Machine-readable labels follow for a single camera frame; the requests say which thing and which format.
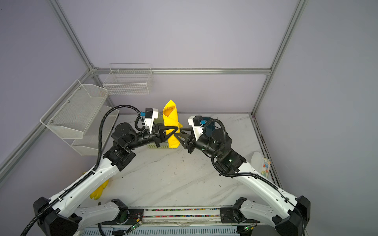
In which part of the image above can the teal plastic tray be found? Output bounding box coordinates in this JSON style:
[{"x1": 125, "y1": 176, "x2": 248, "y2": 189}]
[{"x1": 203, "y1": 117, "x2": 217, "y2": 137}]

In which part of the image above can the right black corrugated cable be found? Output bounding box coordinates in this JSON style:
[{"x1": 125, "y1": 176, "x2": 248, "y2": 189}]
[{"x1": 203, "y1": 118, "x2": 299, "y2": 207}]

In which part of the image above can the yellow paper napkin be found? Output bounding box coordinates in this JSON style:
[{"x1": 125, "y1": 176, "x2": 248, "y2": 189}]
[{"x1": 162, "y1": 100, "x2": 182, "y2": 148}]

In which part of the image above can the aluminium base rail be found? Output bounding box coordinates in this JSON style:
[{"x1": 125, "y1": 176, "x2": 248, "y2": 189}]
[{"x1": 74, "y1": 206, "x2": 265, "y2": 236}]

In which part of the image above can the white two-tier mesh shelf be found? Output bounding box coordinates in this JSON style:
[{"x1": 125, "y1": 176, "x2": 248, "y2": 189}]
[{"x1": 40, "y1": 80, "x2": 111, "y2": 156}]

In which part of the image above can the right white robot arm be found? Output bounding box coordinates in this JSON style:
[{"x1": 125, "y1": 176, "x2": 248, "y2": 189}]
[{"x1": 174, "y1": 129, "x2": 311, "y2": 236}]

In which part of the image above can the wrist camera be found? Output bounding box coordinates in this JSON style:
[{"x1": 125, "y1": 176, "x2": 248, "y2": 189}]
[
  {"x1": 141, "y1": 108, "x2": 158, "y2": 133},
  {"x1": 188, "y1": 115, "x2": 206, "y2": 141}
]

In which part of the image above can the colourful small carton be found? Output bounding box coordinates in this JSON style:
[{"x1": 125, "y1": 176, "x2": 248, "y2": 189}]
[{"x1": 251, "y1": 152, "x2": 271, "y2": 179}]

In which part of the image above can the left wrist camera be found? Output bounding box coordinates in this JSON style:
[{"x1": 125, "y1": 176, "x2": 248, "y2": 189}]
[{"x1": 141, "y1": 108, "x2": 158, "y2": 133}]

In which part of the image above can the yellow banana toy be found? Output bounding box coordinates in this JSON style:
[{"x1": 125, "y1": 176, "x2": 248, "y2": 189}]
[{"x1": 90, "y1": 180, "x2": 109, "y2": 201}]

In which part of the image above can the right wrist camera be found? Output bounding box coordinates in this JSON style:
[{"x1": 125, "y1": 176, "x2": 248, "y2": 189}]
[{"x1": 188, "y1": 115, "x2": 206, "y2": 141}]

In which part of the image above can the black corrugated cable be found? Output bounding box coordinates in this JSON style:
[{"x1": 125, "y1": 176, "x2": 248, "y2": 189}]
[
  {"x1": 20, "y1": 104, "x2": 142, "y2": 236},
  {"x1": 203, "y1": 118, "x2": 299, "y2": 207}
]

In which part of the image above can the aluminium cage frame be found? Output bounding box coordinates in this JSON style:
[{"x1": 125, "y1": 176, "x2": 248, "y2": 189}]
[{"x1": 1, "y1": 1, "x2": 308, "y2": 186}]

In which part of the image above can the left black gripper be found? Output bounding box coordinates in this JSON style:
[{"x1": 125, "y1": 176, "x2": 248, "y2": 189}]
[{"x1": 126, "y1": 123, "x2": 178, "y2": 151}]

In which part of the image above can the left black corrugated cable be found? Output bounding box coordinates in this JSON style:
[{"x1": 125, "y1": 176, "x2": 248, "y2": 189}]
[{"x1": 20, "y1": 104, "x2": 142, "y2": 236}]

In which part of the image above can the white wire wall basket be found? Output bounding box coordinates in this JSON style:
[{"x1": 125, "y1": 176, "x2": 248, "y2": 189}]
[{"x1": 102, "y1": 64, "x2": 154, "y2": 95}]

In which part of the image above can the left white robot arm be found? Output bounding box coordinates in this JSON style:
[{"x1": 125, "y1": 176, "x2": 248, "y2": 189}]
[{"x1": 33, "y1": 123, "x2": 179, "y2": 236}]

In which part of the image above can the light green plastic basket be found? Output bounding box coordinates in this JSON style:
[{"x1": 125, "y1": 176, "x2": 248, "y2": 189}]
[{"x1": 149, "y1": 113, "x2": 168, "y2": 148}]

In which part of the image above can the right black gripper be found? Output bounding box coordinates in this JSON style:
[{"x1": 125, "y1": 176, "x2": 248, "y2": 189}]
[{"x1": 173, "y1": 127, "x2": 221, "y2": 159}]

